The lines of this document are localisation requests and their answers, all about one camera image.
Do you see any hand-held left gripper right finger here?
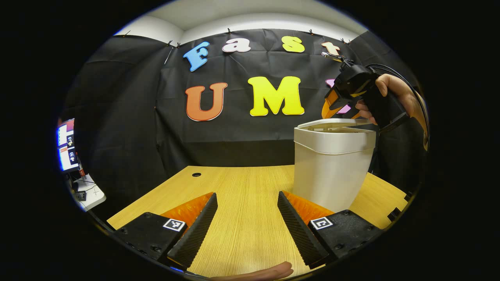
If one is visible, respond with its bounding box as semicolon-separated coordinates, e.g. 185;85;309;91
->
277;190;385;270

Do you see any wooden desktop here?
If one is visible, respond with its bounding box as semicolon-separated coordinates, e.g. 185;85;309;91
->
107;165;409;278

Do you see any black backdrop cloth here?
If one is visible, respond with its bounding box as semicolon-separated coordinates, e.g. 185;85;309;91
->
62;28;430;211

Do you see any computer monitor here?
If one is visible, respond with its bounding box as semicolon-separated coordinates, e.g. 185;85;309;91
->
57;118;80;172

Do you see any white side table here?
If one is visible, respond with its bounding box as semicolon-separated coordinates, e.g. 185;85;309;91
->
72;174;107;211

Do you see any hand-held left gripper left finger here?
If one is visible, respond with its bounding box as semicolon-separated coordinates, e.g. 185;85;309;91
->
113;192;218;270

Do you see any white desktop garbage bin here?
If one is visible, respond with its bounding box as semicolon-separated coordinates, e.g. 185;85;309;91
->
293;118;377;213

